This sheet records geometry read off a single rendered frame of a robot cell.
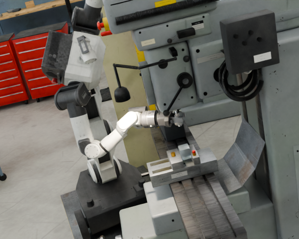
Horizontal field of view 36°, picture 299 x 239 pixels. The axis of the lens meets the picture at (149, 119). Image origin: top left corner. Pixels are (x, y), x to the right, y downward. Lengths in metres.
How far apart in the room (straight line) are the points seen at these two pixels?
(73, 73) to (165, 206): 0.81
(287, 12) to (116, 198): 1.55
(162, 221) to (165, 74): 0.74
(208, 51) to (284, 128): 0.50
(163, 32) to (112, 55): 1.93
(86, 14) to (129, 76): 1.59
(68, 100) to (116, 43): 1.63
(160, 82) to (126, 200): 1.06
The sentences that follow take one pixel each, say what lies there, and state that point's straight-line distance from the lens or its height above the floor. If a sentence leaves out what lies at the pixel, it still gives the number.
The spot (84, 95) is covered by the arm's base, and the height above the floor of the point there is 1.41.
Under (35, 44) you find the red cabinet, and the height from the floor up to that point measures 0.86.
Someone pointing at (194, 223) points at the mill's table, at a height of 0.91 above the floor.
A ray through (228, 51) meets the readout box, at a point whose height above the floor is 1.62.
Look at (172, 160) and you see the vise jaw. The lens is 2.34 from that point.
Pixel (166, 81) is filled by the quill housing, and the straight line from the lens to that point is 2.07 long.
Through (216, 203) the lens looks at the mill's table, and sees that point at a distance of 2.18.
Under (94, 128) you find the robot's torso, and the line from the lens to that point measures 2.79.
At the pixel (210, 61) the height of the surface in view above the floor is 1.51.
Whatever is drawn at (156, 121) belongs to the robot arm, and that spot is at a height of 1.24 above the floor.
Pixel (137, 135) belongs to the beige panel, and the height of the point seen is 0.39.
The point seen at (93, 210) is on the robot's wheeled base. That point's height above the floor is 0.60.
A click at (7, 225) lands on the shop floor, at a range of 4.28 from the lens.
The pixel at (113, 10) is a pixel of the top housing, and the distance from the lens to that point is 1.94.
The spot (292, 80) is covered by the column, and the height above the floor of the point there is 1.37.
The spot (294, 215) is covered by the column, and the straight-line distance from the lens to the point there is 2.45.
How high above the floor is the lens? 2.15
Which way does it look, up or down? 23 degrees down
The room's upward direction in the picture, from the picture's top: 13 degrees counter-clockwise
